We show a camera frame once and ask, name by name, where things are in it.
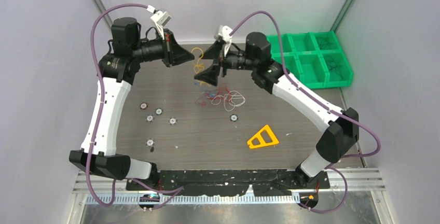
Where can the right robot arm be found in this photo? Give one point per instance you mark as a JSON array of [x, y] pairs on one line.
[[339, 133]]

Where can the poker chip upper left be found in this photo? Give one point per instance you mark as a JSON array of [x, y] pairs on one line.
[[158, 111]]

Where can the green compartment bin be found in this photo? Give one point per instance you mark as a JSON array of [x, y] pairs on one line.
[[316, 59]]

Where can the poker chip lower left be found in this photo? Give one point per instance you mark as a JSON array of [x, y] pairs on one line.
[[150, 143]]

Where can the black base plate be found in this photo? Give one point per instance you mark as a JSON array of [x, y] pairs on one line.
[[230, 183]]

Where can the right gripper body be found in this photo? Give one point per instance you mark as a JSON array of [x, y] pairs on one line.
[[223, 62]]

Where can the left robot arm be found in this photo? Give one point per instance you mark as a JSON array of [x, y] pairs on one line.
[[127, 50]]

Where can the controller board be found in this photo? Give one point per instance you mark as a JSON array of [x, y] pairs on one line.
[[149, 200], [308, 200]]

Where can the left controller board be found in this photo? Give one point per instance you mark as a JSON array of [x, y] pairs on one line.
[[149, 200]]

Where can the poker chip centre right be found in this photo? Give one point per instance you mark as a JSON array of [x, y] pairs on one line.
[[234, 118]]

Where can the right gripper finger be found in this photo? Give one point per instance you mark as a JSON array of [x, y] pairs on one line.
[[214, 51], [209, 75]]

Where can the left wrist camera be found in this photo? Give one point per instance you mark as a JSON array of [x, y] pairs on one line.
[[160, 18]]

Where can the right controller board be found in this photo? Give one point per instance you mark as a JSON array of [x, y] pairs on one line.
[[308, 200]]

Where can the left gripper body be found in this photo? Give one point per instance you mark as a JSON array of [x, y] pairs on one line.
[[167, 57]]

